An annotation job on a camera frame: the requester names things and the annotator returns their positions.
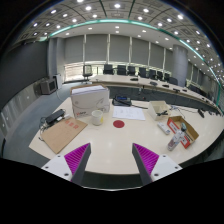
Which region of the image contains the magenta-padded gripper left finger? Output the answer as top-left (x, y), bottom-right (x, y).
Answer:
top-left (40, 142), bottom-right (92, 186)

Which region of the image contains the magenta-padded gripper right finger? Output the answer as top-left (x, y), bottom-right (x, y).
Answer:
top-left (131, 142), bottom-right (184, 186)

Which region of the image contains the clear plastic water bottle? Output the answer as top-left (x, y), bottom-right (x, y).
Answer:
top-left (167, 129), bottom-right (185, 152)

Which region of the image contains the brown paper envelope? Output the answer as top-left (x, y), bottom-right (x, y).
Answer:
top-left (39, 117), bottom-right (89, 155)

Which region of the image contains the white remote control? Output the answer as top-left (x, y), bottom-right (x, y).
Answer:
top-left (157, 122), bottom-right (172, 136)

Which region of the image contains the flat round red coaster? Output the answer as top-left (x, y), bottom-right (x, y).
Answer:
top-left (112, 119), bottom-right (126, 129)

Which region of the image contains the white paper cup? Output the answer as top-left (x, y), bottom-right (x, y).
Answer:
top-left (90, 109), bottom-right (104, 127)

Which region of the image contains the black power adapter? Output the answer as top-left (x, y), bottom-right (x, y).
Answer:
top-left (44, 108), bottom-right (66, 126)

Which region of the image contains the small open white box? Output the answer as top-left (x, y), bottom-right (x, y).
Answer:
top-left (147, 100), bottom-right (172, 122)

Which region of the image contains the white paper sheet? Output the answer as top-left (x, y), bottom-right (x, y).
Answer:
top-left (112, 105), bottom-right (146, 121)

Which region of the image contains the open red-edged cardboard box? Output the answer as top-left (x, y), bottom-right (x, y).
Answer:
top-left (166, 115), bottom-right (200, 150)

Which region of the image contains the large white cardboard box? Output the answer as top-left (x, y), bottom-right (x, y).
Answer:
top-left (69, 83), bottom-right (111, 119)

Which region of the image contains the long curved conference desk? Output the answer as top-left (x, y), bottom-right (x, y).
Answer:
top-left (88, 73), bottom-right (223, 114)

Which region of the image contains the old grey monitor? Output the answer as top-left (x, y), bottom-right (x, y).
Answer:
top-left (39, 77), bottom-right (58, 96)

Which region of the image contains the row of black office chairs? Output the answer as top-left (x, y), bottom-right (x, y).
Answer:
top-left (82, 63), bottom-right (179, 86)

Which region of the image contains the group of ceiling lights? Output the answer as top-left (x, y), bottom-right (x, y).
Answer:
top-left (19, 0), bottom-right (224, 78)

